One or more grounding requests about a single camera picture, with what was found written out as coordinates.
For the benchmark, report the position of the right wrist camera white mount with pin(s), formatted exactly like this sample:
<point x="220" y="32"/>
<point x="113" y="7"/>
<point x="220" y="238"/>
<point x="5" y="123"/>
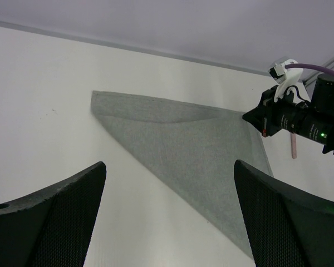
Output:
<point x="285" y="77"/>

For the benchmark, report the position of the right aluminium frame post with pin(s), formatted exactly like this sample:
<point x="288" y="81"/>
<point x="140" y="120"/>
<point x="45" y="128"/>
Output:
<point x="311" y="77"/>

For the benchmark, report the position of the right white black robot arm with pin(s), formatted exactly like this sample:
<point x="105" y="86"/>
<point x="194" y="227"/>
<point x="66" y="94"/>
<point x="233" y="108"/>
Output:
<point x="313" y="119"/>

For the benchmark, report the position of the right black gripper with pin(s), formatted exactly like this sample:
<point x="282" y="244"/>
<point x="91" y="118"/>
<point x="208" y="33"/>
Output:
<point x="287" y="113"/>

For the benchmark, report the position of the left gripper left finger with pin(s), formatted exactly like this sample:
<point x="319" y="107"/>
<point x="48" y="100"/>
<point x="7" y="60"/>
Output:
<point x="52" y="226"/>

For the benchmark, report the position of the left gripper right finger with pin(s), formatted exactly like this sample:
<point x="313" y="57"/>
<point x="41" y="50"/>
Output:
<point x="286" y="226"/>

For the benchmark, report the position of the grey cloth napkin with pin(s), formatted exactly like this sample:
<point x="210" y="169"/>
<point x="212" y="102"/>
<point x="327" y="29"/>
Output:
<point x="190" y="148"/>

